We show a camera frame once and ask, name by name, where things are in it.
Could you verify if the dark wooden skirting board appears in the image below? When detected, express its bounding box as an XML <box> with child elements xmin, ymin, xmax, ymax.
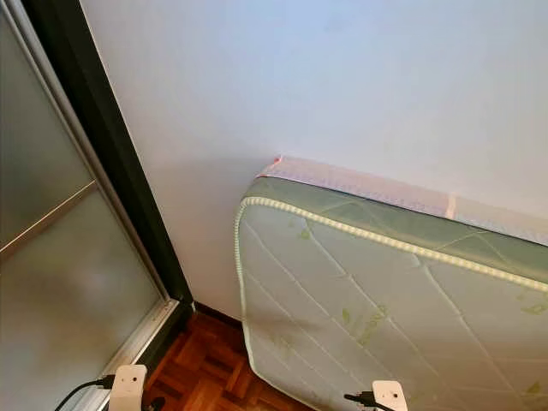
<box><xmin>194</xmin><ymin>301</ymin><xmax>245</xmax><ymax>331</ymax></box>

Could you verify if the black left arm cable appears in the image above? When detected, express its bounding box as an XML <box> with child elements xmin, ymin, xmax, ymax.
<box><xmin>54</xmin><ymin>375</ymin><xmax>116</xmax><ymax>411</ymax></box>

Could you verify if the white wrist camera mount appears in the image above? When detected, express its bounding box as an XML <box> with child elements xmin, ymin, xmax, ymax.
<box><xmin>110</xmin><ymin>364</ymin><xmax>148</xmax><ymax>411</ymax></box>
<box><xmin>371</xmin><ymin>380</ymin><xmax>408</xmax><ymax>411</ymax></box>

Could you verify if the pink white mattress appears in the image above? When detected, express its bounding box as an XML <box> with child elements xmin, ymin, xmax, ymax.
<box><xmin>257</xmin><ymin>155</ymin><xmax>548</xmax><ymax>222</ymax></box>

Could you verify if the frosted glass sliding door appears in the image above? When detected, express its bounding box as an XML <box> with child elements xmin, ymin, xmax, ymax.
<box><xmin>0</xmin><ymin>0</ymin><xmax>179</xmax><ymax>411</ymax></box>

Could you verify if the dark door frame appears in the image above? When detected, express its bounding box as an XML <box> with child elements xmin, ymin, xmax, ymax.
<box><xmin>21</xmin><ymin>0</ymin><xmax>196</xmax><ymax>411</ymax></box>

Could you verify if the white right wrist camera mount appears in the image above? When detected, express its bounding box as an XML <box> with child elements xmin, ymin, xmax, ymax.
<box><xmin>371</xmin><ymin>380</ymin><xmax>408</xmax><ymax>411</ymax></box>

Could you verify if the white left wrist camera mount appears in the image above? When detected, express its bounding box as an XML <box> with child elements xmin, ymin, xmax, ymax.
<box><xmin>110</xmin><ymin>364</ymin><xmax>148</xmax><ymax>411</ymax></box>

